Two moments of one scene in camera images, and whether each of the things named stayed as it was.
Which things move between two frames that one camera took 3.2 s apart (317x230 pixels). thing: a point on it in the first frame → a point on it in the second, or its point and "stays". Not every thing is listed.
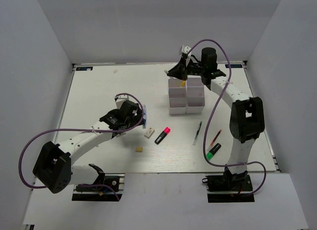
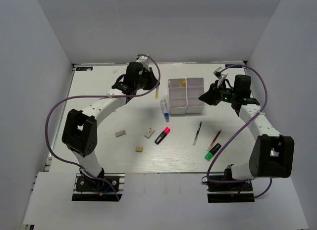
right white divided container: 195,103 stays
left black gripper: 138,117 → 152,79
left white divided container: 177,97 stays
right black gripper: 180,70 → 211,96
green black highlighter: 210,155 stays
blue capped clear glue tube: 144,116 → 164,109
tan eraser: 139,149 stays
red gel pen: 213,142 stays
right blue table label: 234,66 stays
